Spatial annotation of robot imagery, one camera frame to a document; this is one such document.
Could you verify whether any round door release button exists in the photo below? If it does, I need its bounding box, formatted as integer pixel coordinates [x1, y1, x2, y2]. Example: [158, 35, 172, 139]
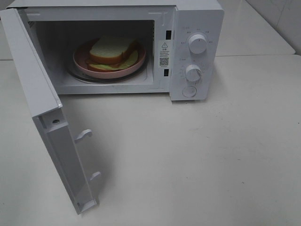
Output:
[182, 86, 197, 97]

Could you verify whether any sandwich with lettuce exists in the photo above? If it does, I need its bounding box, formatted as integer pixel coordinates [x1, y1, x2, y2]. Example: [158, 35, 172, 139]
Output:
[86, 35, 140, 72]

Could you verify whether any pink round plate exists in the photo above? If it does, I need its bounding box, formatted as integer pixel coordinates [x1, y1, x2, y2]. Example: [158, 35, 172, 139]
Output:
[73, 40, 147, 79]

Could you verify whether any white microwave door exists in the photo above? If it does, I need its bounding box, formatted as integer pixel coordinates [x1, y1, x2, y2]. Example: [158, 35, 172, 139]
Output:
[0, 8, 97, 214]

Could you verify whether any lower white microwave knob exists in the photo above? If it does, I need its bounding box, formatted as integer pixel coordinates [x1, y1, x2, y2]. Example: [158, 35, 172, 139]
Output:
[185, 65, 201, 82]

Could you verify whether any white microwave knob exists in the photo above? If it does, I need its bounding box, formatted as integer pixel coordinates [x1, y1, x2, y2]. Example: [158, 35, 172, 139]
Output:
[185, 65, 201, 82]
[188, 33, 208, 54]

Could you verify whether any white warning label sticker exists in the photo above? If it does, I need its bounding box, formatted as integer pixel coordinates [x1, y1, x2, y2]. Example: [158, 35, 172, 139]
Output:
[158, 40, 173, 68]

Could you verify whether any white microwave oven body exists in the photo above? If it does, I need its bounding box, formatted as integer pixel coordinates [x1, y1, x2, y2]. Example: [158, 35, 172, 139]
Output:
[6, 0, 224, 101]

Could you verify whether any upper white microwave knob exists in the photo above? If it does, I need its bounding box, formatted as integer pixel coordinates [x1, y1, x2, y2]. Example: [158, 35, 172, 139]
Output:
[188, 33, 208, 54]

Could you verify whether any glass microwave turntable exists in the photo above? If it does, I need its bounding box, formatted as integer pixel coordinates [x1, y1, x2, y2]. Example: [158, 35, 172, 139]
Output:
[65, 56, 149, 84]

